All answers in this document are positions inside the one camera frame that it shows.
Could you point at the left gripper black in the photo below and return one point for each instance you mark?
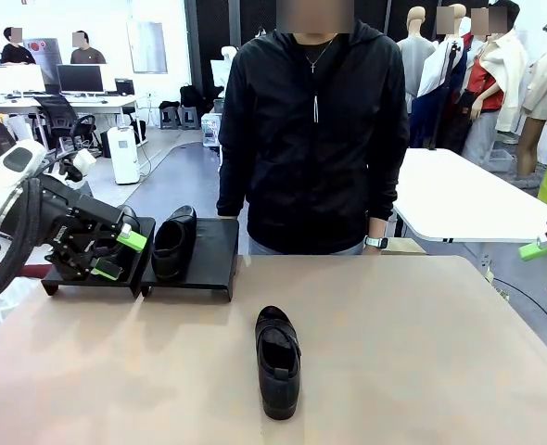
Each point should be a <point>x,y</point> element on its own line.
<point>46,213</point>

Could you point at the person's right forearm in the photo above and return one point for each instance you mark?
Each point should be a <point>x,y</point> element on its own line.
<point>232,185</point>

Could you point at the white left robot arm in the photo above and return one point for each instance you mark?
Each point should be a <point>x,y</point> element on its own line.
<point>18,157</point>

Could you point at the person's left forearm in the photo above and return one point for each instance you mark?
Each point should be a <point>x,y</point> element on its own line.
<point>385,194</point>

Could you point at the black shoe stand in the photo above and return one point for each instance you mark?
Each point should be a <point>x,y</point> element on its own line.
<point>213,259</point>
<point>136,265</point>

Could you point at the person's left hand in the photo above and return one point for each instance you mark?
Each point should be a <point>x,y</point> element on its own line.
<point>373,251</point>

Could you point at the dark red cloth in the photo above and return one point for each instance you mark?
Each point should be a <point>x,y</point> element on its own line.
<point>34,270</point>

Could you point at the white folding table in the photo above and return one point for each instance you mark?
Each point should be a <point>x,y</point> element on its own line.
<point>463,199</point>

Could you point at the white air purifier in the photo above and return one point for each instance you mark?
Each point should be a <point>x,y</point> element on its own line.
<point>125,155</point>

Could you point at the small grey stool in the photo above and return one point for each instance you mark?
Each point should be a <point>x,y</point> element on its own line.
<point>169,118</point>
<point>187,117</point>

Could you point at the blue white box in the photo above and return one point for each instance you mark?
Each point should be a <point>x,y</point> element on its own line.
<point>211,130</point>

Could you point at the white office desk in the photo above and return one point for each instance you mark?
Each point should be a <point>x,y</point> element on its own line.
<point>92,101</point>

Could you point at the black bag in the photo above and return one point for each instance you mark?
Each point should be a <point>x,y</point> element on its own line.
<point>169,105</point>

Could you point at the silver wristwatch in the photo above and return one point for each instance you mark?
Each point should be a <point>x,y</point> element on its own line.
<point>376,241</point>

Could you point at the mannequin in red top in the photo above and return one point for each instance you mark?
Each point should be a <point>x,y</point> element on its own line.
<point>484,83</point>

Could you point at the black backpack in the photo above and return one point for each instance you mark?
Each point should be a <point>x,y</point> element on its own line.
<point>187,95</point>

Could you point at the white monitor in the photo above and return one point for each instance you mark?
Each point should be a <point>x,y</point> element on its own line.
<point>110,76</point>

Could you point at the black computer monitor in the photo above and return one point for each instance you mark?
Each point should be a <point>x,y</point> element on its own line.
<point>80,79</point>

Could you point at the mannequin in cream jacket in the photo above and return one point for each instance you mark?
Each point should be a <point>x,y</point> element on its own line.
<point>510,69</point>

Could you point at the mannequin in white navy jacket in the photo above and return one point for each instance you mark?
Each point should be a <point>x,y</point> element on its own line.
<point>440,79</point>

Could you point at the background person brown shirt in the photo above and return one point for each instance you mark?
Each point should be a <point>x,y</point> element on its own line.
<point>88,54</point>

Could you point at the white desk partition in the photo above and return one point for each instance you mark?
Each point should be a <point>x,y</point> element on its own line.
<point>9,79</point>

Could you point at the grey poster board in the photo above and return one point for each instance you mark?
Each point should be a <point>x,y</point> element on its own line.
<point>41,60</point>

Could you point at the person in black hoodie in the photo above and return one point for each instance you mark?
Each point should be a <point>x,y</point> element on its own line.
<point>315,157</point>

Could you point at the white torso mannequin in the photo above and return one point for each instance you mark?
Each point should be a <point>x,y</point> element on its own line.
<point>226,62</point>

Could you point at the mannequin in grey tank top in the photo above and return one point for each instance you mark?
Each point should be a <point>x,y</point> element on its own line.
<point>416,60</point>

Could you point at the background person black shirt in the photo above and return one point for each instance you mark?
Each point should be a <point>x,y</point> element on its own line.
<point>16,53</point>

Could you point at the wall whiteboard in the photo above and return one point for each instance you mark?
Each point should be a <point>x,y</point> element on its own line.
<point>147,46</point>

